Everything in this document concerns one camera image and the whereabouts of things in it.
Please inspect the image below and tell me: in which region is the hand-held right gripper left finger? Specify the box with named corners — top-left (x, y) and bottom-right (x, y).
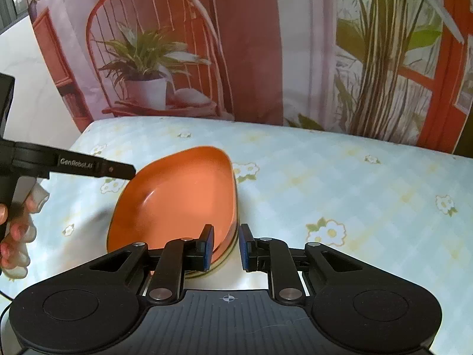
top-left (89, 224), bottom-right (216, 303)

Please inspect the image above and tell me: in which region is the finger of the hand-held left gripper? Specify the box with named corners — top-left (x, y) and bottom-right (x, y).
top-left (50, 151), bottom-right (136, 180)

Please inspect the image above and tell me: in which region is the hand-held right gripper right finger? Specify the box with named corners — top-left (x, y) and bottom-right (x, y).
top-left (239, 223), bottom-right (355, 304)

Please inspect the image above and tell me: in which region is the orange square plate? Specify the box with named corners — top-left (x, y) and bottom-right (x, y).
top-left (106, 146), bottom-right (239, 267)

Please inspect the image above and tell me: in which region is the person's left hand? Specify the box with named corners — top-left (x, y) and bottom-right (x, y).
top-left (0, 183), bottom-right (50, 279)

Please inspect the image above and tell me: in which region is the floral tablecloth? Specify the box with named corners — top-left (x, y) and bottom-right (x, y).
top-left (0, 116), bottom-right (473, 355)

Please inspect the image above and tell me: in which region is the printed room backdrop cloth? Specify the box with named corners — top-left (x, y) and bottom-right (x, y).
top-left (22, 0), bottom-right (473, 154)

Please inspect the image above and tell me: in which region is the black cable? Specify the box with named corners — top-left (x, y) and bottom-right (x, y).
top-left (0, 290), bottom-right (12, 331)

